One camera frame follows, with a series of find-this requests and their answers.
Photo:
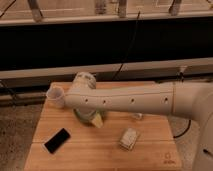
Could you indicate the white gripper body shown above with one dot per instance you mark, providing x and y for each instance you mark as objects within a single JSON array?
[{"x": 86, "y": 116}]

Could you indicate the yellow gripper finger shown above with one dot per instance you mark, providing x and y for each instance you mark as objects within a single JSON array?
[{"x": 97, "y": 121}]

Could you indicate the black eraser block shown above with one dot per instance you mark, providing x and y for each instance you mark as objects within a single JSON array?
[{"x": 57, "y": 140}]

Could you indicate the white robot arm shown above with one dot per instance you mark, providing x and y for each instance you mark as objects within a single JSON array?
[{"x": 189, "y": 100}]

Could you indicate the green bowl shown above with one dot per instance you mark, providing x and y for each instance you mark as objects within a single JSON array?
[{"x": 90, "y": 122}]

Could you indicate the clear plastic cup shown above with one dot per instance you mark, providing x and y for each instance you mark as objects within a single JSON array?
[{"x": 55, "y": 95}]

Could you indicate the wooden board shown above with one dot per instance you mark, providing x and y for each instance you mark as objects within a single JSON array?
[{"x": 97, "y": 149}]

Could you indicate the white tube bottle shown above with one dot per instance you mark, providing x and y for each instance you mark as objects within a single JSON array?
[{"x": 138, "y": 116}]

